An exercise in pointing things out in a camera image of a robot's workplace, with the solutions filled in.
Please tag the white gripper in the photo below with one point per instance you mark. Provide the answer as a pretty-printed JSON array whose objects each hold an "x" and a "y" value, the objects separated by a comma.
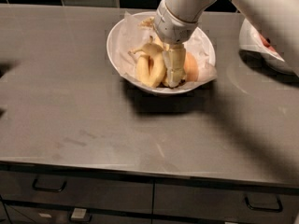
[{"x": 172, "y": 26}]

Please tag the yellow banana bunch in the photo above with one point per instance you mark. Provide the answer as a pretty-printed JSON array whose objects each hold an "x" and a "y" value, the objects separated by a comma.
[{"x": 150, "y": 68}]

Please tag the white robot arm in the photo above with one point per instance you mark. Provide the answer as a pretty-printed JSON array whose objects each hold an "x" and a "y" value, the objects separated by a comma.
[{"x": 278, "y": 20}]

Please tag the orange-pink banana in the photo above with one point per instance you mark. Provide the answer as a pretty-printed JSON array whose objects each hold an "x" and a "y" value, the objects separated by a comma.
[{"x": 191, "y": 67}]

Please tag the white bowl with bananas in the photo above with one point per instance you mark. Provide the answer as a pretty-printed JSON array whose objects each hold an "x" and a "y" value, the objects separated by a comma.
[{"x": 128, "y": 34}]

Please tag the white bowl with strawberries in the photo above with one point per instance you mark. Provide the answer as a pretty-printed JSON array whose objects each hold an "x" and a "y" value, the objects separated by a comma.
[{"x": 249, "y": 39}]

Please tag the white paper liner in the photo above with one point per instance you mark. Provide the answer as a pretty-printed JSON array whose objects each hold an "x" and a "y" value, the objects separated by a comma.
[{"x": 152, "y": 65}]

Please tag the red strawberries pile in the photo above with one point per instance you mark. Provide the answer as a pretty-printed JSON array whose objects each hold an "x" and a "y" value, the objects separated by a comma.
[{"x": 266, "y": 43}]

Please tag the left grey drawer front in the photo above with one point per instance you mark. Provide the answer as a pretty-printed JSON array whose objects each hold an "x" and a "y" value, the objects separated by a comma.
[{"x": 79, "y": 191}]

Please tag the grey drawer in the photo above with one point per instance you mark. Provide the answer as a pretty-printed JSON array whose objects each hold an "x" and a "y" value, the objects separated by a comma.
[
  {"x": 218, "y": 204},
  {"x": 79, "y": 191}
]

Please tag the right grey drawer front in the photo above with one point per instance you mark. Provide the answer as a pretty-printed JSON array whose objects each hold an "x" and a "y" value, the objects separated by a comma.
[{"x": 218, "y": 204}]

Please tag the right drawer black handle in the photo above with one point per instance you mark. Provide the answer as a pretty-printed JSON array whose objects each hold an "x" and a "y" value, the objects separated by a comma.
[{"x": 263, "y": 202}]

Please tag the drawer black handle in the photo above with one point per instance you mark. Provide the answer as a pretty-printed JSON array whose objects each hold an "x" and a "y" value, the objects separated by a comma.
[
  {"x": 49, "y": 183},
  {"x": 263, "y": 202}
]

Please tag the lower drawer handle with label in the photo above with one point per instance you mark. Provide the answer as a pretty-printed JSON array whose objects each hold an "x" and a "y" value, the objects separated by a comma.
[{"x": 80, "y": 216}]

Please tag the left drawer black handle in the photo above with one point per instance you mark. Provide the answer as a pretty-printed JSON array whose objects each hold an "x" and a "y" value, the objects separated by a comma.
[{"x": 49, "y": 183}]

